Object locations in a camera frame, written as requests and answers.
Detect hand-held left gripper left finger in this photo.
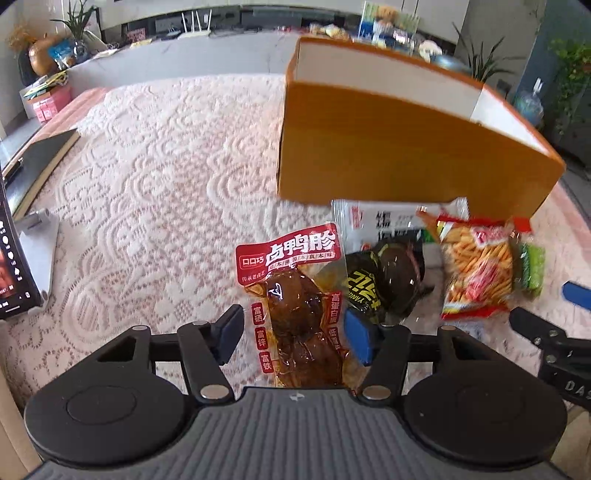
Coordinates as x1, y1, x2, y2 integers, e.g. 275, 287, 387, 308
90, 304, 245, 403

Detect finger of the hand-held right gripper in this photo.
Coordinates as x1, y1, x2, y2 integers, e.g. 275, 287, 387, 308
562, 281, 591, 306
509, 307, 591, 366

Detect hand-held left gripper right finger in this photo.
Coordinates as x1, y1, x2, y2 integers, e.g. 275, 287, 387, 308
344, 308, 498, 403

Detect green snack packet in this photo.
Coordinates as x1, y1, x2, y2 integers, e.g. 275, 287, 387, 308
510, 233, 546, 298

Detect black snack packet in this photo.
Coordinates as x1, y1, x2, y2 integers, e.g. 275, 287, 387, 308
346, 240, 435, 326

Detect red braised meat snack packet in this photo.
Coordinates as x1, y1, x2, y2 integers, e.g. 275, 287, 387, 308
235, 222, 365, 388

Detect red crispy sticks snack packet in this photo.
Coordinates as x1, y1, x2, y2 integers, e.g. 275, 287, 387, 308
418, 210, 532, 321

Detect white snack packet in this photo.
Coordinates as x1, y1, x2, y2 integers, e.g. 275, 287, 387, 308
332, 198, 471, 252

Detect orange cardboard box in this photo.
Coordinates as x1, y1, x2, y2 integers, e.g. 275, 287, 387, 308
277, 36, 566, 221

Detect large water bottle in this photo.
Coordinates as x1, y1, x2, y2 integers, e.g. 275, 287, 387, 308
515, 78, 546, 127

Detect grey tablet stand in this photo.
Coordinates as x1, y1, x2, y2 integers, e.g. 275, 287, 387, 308
14, 209, 61, 305

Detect bushy green houseplant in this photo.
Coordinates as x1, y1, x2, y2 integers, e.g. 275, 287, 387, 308
549, 39, 591, 153

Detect black tablet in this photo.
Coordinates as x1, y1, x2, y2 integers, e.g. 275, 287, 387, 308
0, 178, 35, 320

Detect tall leafy potted plant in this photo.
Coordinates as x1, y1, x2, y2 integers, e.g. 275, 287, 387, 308
455, 23, 513, 84

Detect dark notebook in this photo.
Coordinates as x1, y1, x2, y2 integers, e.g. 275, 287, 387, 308
0, 129, 80, 220

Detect pink boxes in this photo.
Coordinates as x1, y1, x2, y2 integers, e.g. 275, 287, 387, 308
21, 85, 72, 123

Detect white router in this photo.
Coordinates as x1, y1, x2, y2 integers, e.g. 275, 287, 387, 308
178, 10, 214, 38

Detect yellow papers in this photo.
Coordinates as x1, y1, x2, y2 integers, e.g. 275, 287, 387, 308
23, 71, 70, 100

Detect teddy bear picture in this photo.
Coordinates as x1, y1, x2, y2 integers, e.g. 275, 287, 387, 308
360, 1, 419, 44

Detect blue snack bag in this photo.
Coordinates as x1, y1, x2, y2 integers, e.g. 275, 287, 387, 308
48, 44, 77, 70

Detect orange ceramic vase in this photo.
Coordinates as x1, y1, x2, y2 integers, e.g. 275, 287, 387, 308
28, 37, 61, 77

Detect green potted plant in vase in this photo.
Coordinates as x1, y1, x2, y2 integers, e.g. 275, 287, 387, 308
51, 0, 100, 63

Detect dried flower bunch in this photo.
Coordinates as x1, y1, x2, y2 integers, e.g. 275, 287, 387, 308
9, 25, 38, 52

